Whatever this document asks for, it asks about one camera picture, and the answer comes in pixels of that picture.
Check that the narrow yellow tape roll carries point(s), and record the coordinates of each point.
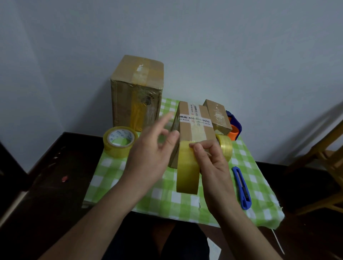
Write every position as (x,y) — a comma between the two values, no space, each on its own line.
(226,146)

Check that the small red scrap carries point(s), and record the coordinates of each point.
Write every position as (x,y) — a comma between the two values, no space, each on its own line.
(64,179)

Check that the green checkered tablecloth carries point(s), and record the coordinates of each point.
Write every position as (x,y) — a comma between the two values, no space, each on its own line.
(171,201)

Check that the person's left thumb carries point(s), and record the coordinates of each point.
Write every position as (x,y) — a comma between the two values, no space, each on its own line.
(171,142)

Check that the person's right thumb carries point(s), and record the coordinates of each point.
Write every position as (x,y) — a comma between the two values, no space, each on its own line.
(199,158)

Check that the blue utility knife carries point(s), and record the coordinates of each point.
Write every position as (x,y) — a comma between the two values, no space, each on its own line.
(242,187)

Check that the person's right forearm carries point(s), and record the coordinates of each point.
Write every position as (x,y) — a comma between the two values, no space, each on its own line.
(241,235)

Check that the yellow tape roll white core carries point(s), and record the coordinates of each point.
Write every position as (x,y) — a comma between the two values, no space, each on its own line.
(118,150)

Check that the person's right hand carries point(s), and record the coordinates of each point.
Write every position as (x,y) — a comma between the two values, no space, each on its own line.
(217,176)

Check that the person's left forearm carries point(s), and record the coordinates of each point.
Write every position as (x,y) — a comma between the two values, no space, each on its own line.
(99,227)

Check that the tall cardboard box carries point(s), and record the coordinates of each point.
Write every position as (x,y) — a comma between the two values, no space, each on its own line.
(136,93)

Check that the small cardboard box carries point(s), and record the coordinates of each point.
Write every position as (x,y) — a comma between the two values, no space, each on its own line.
(218,115)

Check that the dark shorts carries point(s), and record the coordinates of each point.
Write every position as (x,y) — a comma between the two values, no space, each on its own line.
(187,246)

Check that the wide yellow tape roll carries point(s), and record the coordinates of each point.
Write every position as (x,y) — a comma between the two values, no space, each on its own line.
(186,171)

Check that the person's left hand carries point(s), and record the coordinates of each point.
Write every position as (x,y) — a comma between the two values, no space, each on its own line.
(146,160)

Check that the wooden chair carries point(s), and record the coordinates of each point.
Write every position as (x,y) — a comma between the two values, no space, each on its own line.
(327,158)

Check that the blue tape dispenser orange core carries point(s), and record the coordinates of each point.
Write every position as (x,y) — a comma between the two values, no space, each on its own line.
(235,127)

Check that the cardboard box with white label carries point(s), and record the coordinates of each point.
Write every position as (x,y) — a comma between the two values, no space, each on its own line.
(193,112)

